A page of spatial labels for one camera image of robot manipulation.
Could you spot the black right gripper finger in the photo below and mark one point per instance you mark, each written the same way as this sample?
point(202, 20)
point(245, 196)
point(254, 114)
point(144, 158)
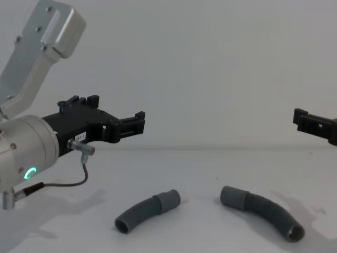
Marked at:
point(313, 125)

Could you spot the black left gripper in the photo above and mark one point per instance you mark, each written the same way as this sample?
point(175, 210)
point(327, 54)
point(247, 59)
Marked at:
point(76, 124)

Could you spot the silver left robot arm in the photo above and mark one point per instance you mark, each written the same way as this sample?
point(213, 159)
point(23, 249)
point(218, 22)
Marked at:
point(26, 142)

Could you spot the white table cloth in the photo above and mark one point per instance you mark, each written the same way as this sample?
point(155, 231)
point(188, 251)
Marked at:
point(184, 168)

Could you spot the white curtain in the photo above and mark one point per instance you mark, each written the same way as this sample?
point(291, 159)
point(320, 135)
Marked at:
point(210, 66)

